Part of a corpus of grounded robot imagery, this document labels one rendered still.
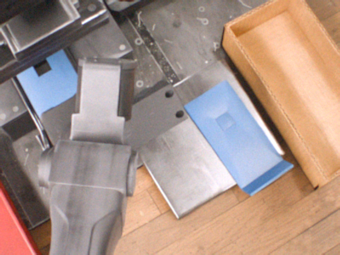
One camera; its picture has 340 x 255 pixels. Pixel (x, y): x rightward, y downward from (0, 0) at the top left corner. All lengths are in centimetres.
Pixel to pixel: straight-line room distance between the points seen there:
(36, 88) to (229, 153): 27
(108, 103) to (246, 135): 34
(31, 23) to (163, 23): 34
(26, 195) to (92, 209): 40
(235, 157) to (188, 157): 6
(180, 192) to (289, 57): 25
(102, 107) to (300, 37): 45
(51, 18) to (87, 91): 11
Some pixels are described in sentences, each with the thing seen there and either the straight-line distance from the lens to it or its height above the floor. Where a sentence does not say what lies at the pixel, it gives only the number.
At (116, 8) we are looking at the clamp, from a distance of 98.
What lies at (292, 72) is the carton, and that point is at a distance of 104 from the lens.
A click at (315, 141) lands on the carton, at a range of 101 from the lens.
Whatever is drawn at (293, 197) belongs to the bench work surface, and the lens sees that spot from 99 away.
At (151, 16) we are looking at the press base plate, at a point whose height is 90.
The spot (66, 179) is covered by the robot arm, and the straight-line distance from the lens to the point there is 62.
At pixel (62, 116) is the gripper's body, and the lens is 80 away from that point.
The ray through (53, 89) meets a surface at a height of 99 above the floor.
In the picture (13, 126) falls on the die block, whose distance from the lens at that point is 96.
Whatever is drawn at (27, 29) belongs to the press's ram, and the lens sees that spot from 76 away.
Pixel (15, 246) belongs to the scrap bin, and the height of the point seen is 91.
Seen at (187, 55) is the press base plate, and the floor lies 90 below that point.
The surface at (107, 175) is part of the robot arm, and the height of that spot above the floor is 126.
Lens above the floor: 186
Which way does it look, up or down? 75 degrees down
